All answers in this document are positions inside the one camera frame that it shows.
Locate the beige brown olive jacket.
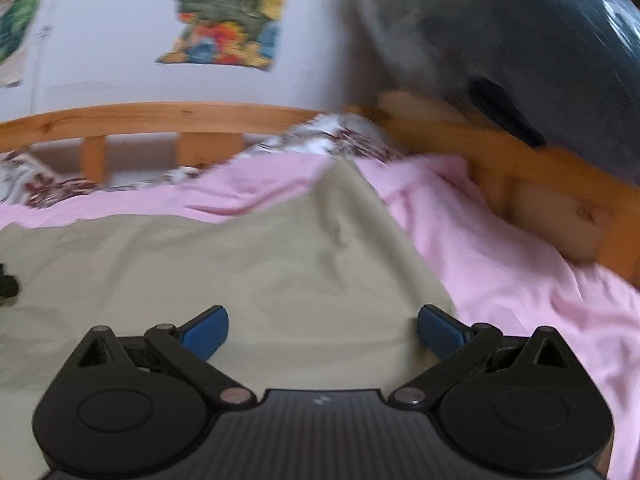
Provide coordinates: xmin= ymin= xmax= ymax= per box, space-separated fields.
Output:
xmin=0 ymin=162 xmax=457 ymax=480

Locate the colourful cartoon landscape poster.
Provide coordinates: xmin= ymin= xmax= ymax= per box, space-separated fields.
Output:
xmin=154 ymin=0 xmax=292 ymax=73

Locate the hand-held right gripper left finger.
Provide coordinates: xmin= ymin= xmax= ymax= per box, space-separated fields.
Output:
xmin=74 ymin=305 xmax=257 ymax=407

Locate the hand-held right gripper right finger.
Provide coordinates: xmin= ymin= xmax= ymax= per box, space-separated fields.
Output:
xmin=389 ymin=304 xmax=572 ymax=407

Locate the green cartoon girl poster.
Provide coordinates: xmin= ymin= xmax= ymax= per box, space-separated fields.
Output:
xmin=0 ymin=0 xmax=53 ymax=88

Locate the pink bed sheet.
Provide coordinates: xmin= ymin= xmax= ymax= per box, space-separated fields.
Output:
xmin=0 ymin=152 xmax=640 ymax=480

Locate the clear plastic bag of clothes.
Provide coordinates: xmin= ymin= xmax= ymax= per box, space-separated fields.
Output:
xmin=350 ymin=0 xmax=640 ymax=187

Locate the wooden bed frame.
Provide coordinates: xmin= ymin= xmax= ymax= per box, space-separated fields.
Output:
xmin=0 ymin=91 xmax=640 ymax=288

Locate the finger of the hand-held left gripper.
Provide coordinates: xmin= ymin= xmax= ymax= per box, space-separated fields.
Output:
xmin=0 ymin=262 xmax=20 ymax=302

